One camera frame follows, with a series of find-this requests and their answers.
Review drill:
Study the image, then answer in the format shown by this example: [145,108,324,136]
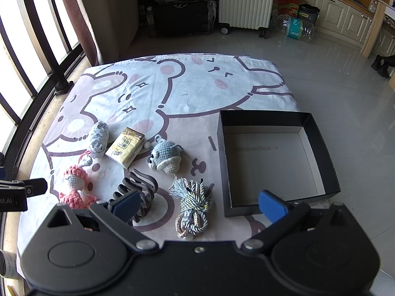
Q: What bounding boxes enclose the red cardboard carton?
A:
[272,0,299,18]

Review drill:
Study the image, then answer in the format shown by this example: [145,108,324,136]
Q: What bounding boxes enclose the black window railing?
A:
[1,0,84,179]

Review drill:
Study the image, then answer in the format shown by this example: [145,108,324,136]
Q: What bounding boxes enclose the cartoon bear bed sheet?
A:
[18,54,299,256]

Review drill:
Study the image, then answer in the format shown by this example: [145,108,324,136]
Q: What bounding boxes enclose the blue white twisted rope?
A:
[168,177,214,239]

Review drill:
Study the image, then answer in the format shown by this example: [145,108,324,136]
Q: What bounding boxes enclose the brown curtain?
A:
[62,0,138,66]

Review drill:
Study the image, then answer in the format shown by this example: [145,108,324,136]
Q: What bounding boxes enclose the pink crochet bunny doll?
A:
[59,165,97,209]

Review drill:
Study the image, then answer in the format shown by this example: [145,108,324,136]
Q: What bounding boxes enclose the cream kitchen cabinets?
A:
[276,0,395,56]

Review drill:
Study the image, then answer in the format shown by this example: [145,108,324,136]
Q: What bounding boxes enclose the large clear water bottle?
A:
[273,15,315,43]

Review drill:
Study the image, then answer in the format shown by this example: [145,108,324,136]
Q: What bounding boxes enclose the black cardboard box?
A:
[217,110,341,217]

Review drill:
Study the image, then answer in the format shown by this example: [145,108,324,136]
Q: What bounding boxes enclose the grey crochet mouse toy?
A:
[147,134,183,175]

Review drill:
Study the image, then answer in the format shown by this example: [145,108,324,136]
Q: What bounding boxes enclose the black bin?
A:
[297,3,320,25]

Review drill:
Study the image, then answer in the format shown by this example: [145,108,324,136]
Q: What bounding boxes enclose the wooden counter post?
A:
[360,0,394,58]

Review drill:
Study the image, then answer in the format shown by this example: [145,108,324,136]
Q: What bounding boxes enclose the black shoes on floor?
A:
[371,54,395,78]

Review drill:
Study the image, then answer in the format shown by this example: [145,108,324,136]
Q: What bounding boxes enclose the light blue yarn bundle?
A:
[87,121,110,159]

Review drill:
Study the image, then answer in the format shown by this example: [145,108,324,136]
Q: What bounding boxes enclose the yellow tissue pack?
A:
[105,128,145,169]

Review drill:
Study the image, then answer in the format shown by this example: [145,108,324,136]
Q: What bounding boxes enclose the white oil radiator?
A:
[218,0,273,38]

